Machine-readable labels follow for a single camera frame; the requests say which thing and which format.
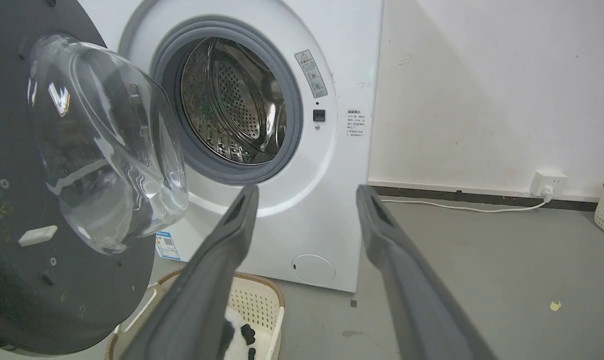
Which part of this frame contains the black and white cloth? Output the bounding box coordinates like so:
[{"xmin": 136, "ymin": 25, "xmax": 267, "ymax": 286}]
[{"xmin": 219, "ymin": 306, "xmax": 257, "ymax": 360}]

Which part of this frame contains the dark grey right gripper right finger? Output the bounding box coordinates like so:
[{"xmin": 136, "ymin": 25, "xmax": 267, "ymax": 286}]
[{"xmin": 356, "ymin": 184, "xmax": 498, "ymax": 360}]

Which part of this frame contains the white wall power socket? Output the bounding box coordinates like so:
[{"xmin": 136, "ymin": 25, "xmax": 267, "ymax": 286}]
[{"xmin": 529, "ymin": 169, "xmax": 569, "ymax": 199}]

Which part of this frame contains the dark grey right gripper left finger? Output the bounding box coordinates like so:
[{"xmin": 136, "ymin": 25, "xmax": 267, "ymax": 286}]
[{"xmin": 120, "ymin": 183, "xmax": 260, "ymax": 360}]

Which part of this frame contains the white power cable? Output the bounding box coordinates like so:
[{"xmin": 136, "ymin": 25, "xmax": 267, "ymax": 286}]
[{"xmin": 380, "ymin": 192, "xmax": 553, "ymax": 214}]

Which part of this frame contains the white plastic laundry basket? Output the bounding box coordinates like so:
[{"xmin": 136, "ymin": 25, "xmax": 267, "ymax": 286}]
[{"xmin": 105, "ymin": 268, "xmax": 286, "ymax": 360}]

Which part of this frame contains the white front-load washing machine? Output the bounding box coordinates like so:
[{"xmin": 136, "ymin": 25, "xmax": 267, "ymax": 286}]
[{"xmin": 78, "ymin": 0, "xmax": 385, "ymax": 293}]

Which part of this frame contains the black round washing machine door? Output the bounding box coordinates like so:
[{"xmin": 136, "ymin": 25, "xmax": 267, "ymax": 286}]
[{"xmin": 0, "ymin": 0, "xmax": 190, "ymax": 356}]

